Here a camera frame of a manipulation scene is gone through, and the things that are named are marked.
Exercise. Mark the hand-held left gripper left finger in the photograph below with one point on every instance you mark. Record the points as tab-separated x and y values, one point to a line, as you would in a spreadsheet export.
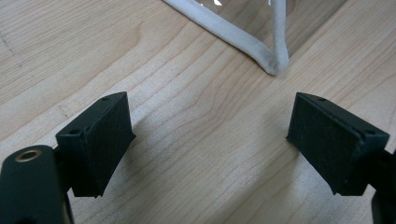
99	146

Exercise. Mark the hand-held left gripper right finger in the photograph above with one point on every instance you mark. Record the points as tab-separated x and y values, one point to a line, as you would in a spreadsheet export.
333	146

